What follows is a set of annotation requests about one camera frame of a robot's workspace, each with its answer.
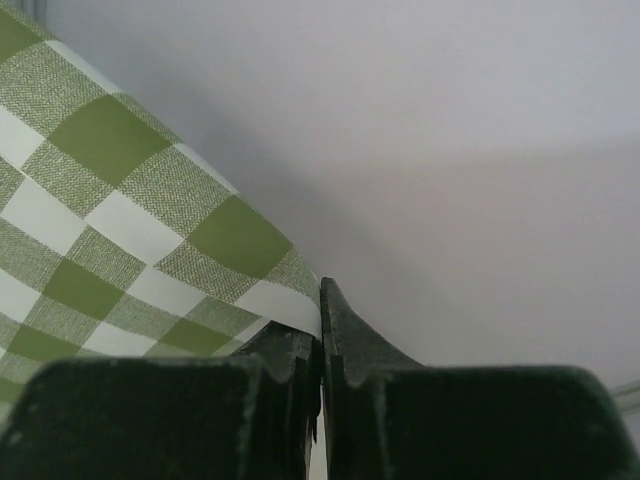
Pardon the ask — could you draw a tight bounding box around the green white checkered cloth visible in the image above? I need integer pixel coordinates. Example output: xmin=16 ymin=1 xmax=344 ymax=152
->
xmin=1 ymin=3 xmax=320 ymax=416

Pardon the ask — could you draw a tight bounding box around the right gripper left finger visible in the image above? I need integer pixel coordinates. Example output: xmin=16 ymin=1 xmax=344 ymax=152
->
xmin=1 ymin=322 xmax=320 ymax=479

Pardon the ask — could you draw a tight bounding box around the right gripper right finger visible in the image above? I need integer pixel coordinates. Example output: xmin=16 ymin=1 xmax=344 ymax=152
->
xmin=320 ymin=278 xmax=639 ymax=479

